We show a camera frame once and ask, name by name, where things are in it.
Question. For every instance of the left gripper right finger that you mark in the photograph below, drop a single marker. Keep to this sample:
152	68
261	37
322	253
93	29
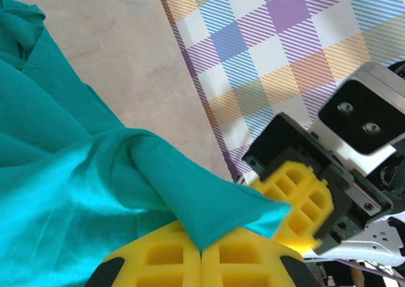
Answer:
237	261

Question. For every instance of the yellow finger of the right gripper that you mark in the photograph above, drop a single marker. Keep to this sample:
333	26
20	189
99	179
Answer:
303	198

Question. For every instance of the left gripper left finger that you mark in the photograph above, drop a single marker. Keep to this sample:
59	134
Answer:
158	261

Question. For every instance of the teal t-shirt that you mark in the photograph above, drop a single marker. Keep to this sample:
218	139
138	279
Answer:
63	173

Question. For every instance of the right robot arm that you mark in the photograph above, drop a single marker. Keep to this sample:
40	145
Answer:
364	239

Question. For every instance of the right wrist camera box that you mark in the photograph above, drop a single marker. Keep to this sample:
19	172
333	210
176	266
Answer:
360	116

